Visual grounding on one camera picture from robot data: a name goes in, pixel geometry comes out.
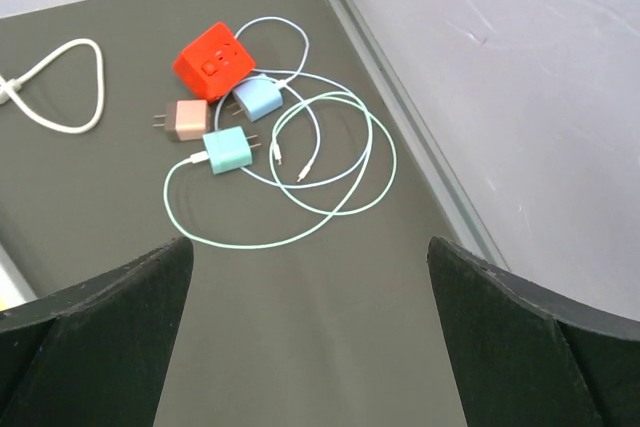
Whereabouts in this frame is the light blue charger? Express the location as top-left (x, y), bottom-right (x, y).
top-left (231, 74), bottom-right (284, 122)

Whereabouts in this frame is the mint green charger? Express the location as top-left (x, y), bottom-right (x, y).
top-left (188, 126), bottom-right (260, 175)

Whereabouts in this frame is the dusty pink charger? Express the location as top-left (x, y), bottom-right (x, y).
top-left (153, 99), bottom-right (211, 142)

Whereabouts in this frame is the white cord of white strip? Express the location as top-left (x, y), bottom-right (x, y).
top-left (0, 38), bottom-right (106, 136)

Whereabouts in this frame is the red cube plug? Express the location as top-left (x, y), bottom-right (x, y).
top-left (172, 22), bottom-right (256, 102)

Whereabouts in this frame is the mint green charging cable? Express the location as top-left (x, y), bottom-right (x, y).
top-left (163, 90), bottom-right (399, 251)

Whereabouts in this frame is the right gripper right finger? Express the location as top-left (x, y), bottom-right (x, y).
top-left (427, 237), bottom-right (639, 426)

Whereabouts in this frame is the white power strip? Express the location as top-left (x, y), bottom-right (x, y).
top-left (0, 246), bottom-right (37, 311)

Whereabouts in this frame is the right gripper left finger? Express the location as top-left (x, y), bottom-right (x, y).
top-left (1, 237), bottom-right (194, 426)

